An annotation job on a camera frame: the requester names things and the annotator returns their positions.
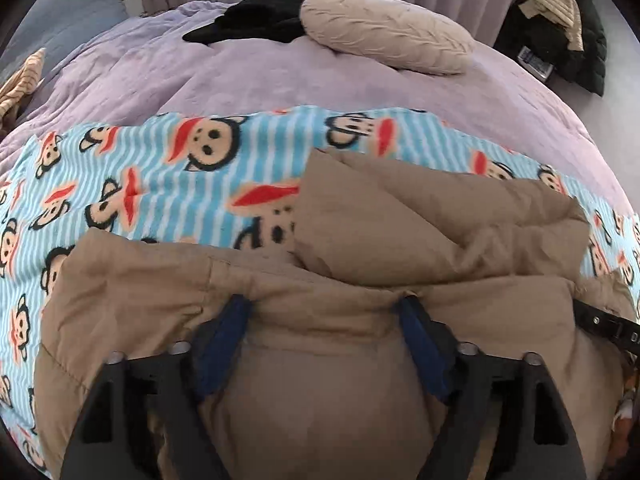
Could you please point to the beige striped garment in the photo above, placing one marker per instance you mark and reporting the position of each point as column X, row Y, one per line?
column 22, row 85

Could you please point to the round cream cushion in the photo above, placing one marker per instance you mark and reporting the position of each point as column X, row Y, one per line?
column 385, row 30

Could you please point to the tan puffer jacket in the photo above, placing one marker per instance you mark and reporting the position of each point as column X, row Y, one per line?
column 325, row 285

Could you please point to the black hanging coat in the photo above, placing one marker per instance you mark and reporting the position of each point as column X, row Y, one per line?
column 590, row 55

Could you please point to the beige hanging puffer jacket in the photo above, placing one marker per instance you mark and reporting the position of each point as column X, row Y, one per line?
column 555, row 10

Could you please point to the blue striped monkey print blanket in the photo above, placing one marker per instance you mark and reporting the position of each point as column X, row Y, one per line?
column 150, row 170

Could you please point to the grey padded headboard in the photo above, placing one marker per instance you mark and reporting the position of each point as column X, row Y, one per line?
column 65, row 15

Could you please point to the black cloth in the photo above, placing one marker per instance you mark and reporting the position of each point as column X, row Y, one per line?
column 250, row 22

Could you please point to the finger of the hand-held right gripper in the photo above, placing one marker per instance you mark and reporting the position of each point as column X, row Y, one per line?
column 605, row 327

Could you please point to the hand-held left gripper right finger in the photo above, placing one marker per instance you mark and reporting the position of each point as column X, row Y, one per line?
column 425, row 350

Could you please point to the small grey box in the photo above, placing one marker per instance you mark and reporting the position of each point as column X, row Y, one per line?
column 535, row 62

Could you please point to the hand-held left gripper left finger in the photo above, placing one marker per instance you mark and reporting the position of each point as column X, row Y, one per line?
column 220, row 350

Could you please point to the purple quilted bedspread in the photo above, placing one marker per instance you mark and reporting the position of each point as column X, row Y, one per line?
column 250, row 75

